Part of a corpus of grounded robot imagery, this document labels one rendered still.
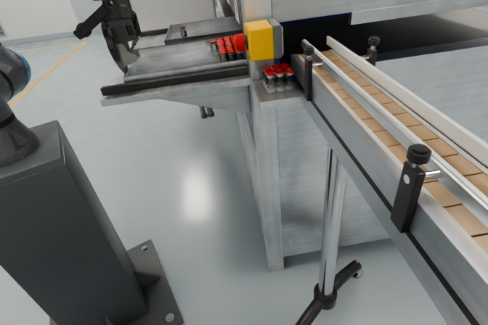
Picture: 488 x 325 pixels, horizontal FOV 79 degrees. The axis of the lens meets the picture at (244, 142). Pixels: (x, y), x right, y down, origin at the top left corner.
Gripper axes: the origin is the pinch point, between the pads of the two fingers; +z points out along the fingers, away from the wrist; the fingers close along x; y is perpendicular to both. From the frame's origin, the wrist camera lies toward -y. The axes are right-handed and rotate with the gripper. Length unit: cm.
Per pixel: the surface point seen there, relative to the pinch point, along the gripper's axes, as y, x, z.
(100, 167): -63, 87, 92
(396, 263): 89, -19, 91
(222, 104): 26.6, -2.4, 13.9
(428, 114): 55, -53, -5
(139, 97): 5.2, -10.9, 4.3
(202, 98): 21.0, -2.4, 11.0
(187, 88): 18.1, -11.0, 3.6
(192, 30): 18, 54, 3
